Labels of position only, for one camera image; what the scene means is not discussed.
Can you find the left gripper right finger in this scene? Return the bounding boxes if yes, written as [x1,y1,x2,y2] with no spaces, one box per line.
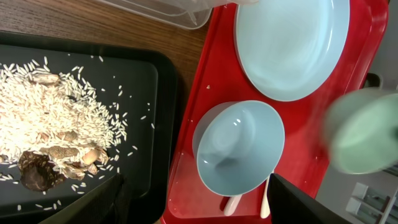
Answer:
[267,174,350,224]

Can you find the mint green bowl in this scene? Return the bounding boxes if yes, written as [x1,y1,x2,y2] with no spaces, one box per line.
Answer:
[322,88,397,174]

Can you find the white plastic fork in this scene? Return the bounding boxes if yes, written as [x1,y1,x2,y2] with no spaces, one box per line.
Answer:
[223,195,242,216]

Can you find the light blue plate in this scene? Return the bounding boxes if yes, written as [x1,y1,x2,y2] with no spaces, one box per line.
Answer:
[234,0,350,101]

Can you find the light blue bowl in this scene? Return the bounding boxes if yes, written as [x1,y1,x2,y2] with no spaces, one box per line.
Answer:
[192,100,285,197]

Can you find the red serving tray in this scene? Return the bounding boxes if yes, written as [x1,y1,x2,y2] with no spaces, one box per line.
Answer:
[161,0,389,224]

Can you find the black waste tray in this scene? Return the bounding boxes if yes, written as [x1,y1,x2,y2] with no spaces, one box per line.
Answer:
[1,32,178,223]

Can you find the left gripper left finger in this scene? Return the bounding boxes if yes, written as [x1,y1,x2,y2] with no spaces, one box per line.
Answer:
[40,174,131,224]

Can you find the white plastic spoon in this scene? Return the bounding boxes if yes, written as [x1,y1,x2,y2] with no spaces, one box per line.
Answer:
[260,176,271,219]

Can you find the clear plastic bin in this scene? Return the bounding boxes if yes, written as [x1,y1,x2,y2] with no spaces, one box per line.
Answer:
[99,0,258,30]

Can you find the rice and mushroom leftovers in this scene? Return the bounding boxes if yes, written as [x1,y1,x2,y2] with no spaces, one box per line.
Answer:
[0,55,156,212]

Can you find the grey dishwasher rack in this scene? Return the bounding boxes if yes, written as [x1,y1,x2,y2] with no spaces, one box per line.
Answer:
[345,174,397,224]

